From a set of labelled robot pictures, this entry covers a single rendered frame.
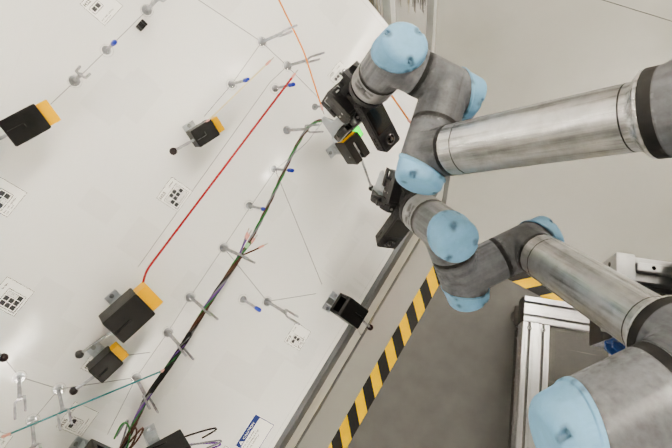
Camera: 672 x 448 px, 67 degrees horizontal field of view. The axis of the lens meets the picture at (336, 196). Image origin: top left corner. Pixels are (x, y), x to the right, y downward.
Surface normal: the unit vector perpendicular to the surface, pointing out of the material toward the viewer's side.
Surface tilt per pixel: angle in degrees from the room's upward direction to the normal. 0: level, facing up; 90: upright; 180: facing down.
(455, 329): 0
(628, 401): 21
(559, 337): 0
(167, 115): 49
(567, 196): 0
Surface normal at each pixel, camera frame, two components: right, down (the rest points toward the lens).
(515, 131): -0.79, -0.03
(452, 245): 0.27, 0.29
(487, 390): -0.14, -0.39
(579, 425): -0.32, -0.64
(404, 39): 0.29, -0.24
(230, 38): 0.54, 0.08
